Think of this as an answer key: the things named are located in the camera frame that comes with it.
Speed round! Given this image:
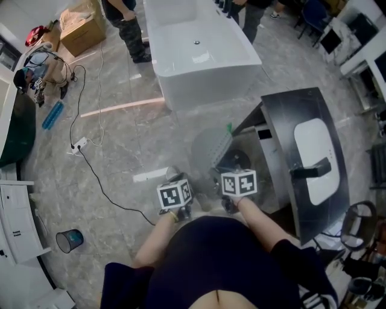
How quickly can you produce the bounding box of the black sink faucet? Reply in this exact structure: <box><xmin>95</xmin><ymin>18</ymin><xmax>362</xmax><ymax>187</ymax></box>
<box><xmin>289</xmin><ymin>157</ymin><xmax>332</xmax><ymax>179</ymax></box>

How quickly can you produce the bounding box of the white desk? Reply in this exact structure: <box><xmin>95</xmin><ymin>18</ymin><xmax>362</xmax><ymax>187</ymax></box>
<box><xmin>319</xmin><ymin>0</ymin><xmax>386</xmax><ymax>66</ymax></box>

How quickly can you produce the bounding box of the black power cable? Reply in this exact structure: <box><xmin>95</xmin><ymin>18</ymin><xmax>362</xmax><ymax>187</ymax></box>
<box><xmin>78</xmin><ymin>147</ymin><xmax>156</xmax><ymax>226</ymax></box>
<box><xmin>62</xmin><ymin>65</ymin><xmax>87</xmax><ymax>150</ymax></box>

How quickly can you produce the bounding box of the black monitor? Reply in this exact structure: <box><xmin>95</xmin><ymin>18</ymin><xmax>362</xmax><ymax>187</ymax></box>
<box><xmin>349</xmin><ymin>13</ymin><xmax>379</xmax><ymax>46</ymax></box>
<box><xmin>320</xmin><ymin>28</ymin><xmax>341</xmax><ymax>55</ymax></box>

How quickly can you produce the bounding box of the white bathtub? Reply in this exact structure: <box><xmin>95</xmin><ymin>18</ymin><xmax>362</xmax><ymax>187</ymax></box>
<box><xmin>142</xmin><ymin>0</ymin><xmax>262</xmax><ymax>112</ymax></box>

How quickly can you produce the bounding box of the black bathtub faucet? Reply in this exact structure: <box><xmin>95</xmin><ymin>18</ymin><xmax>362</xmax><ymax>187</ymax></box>
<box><xmin>214</xmin><ymin>0</ymin><xmax>233</xmax><ymax>19</ymax></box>

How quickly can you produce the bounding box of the person's right forearm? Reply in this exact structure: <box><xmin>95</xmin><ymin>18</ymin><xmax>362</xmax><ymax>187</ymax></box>
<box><xmin>236</xmin><ymin>196</ymin><xmax>287</xmax><ymax>251</ymax></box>

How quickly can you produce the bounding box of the large cardboard box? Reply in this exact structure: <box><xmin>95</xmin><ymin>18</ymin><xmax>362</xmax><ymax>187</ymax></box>
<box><xmin>59</xmin><ymin>0</ymin><xmax>107</xmax><ymax>57</ymax></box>

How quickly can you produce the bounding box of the dark green tub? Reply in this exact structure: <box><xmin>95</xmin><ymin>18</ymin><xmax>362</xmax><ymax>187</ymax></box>
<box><xmin>0</xmin><ymin>90</ymin><xmax>37</xmax><ymax>168</ymax></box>

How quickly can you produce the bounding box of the blue chair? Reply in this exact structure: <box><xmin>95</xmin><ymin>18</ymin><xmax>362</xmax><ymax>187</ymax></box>
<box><xmin>294</xmin><ymin>0</ymin><xmax>329</xmax><ymax>48</ymax></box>

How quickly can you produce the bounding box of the person's left forearm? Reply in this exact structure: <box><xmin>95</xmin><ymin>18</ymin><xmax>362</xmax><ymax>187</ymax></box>
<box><xmin>132</xmin><ymin>211</ymin><xmax>179</xmax><ymax>269</ymax></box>

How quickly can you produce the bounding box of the black radiator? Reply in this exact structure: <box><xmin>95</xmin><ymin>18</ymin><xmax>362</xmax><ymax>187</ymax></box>
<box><xmin>369</xmin><ymin>143</ymin><xmax>386</xmax><ymax>190</ymax></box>

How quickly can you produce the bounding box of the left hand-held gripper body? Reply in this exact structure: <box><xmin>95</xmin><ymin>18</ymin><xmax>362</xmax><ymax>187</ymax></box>
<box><xmin>156</xmin><ymin>172</ymin><xmax>194</xmax><ymax>221</ymax></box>

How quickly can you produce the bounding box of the black round base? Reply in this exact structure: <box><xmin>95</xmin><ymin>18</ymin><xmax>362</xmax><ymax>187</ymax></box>
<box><xmin>215</xmin><ymin>149</ymin><xmax>253</xmax><ymax>174</ymax></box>

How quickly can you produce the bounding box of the person's dark clothing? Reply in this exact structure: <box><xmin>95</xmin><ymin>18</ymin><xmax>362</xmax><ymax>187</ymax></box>
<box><xmin>101</xmin><ymin>215</ymin><xmax>338</xmax><ymax>309</ymax></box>

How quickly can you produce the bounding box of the silver vanity cabinet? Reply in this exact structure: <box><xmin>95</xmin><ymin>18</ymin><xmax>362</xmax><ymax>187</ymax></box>
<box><xmin>255</xmin><ymin>125</ymin><xmax>295</xmax><ymax>215</ymax></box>

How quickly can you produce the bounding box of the small cardboard box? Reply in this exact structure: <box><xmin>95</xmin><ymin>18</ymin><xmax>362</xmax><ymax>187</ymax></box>
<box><xmin>40</xmin><ymin>19</ymin><xmax>63</xmax><ymax>52</ymax></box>

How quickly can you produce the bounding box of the black mesh waste bin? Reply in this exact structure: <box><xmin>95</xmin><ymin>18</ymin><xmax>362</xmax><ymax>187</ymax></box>
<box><xmin>55</xmin><ymin>229</ymin><xmax>84</xmax><ymax>254</ymax></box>

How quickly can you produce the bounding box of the red helmet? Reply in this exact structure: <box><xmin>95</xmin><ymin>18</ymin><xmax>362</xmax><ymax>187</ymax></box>
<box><xmin>25</xmin><ymin>25</ymin><xmax>46</xmax><ymax>47</ymax></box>

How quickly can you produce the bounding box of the grey marble floor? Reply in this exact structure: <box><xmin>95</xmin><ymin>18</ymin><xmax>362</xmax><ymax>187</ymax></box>
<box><xmin>0</xmin><ymin>0</ymin><xmax>386</xmax><ymax>309</ymax></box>

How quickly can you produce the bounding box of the white power strip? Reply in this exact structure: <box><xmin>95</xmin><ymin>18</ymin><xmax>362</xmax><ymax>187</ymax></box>
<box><xmin>71</xmin><ymin>136</ymin><xmax>89</xmax><ymax>155</ymax></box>

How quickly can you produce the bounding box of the white cabinet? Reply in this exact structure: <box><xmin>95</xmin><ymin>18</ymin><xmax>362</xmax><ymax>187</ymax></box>
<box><xmin>0</xmin><ymin>179</ymin><xmax>52</xmax><ymax>266</ymax></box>

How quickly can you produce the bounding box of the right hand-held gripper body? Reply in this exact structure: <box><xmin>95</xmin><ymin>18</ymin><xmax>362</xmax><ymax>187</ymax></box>
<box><xmin>212</xmin><ymin>170</ymin><xmax>258</xmax><ymax>215</ymax></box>

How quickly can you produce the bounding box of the black round stool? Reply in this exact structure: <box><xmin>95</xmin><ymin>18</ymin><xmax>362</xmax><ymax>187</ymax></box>
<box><xmin>340</xmin><ymin>200</ymin><xmax>379</xmax><ymax>251</ymax></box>

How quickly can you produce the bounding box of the white sink basin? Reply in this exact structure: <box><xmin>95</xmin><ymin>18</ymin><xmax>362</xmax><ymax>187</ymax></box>
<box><xmin>294</xmin><ymin>118</ymin><xmax>341</xmax><ymax>206</ymax></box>

